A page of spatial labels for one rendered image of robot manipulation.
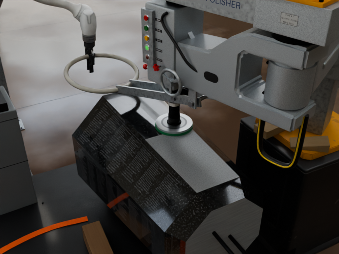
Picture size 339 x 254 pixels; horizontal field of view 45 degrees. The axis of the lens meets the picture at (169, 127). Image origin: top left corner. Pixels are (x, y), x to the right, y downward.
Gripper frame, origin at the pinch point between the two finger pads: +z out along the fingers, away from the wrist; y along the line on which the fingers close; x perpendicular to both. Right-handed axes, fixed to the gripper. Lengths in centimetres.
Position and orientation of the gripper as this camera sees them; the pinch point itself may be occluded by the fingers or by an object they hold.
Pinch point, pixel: (90, 66)
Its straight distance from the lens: 297.9
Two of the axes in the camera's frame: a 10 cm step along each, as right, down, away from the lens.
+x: 8.6, -2.6, 4.5
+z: -0.9, 7.8, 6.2
